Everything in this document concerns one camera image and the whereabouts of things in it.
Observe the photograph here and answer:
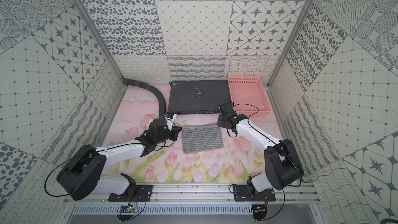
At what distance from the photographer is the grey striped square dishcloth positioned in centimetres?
90

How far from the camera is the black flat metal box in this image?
1.05 m

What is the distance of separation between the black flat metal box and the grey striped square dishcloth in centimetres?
12
